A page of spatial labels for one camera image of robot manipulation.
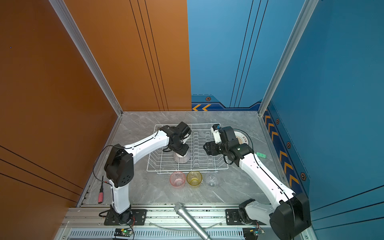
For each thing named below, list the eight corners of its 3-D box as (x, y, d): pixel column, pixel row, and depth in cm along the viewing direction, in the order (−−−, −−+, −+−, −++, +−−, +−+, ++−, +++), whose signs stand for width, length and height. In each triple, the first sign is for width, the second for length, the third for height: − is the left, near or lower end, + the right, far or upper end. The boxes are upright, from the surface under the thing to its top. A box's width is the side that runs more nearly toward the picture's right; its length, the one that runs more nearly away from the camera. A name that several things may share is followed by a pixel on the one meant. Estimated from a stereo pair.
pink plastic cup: (170, 186, 85) (168, 180, 79) (175, 175, 89) (173, 169, 83) (184, 190, 84) (183, 185, 77) (188, 179, 88) (187, 174, 81)
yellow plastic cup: (191, 191, 83) (191, 186, 77) (186, 179, 88) (185, 173, 81) (203, 185, 85) (204, 180, 79) (197, 173, 90) (197, 167, 83)
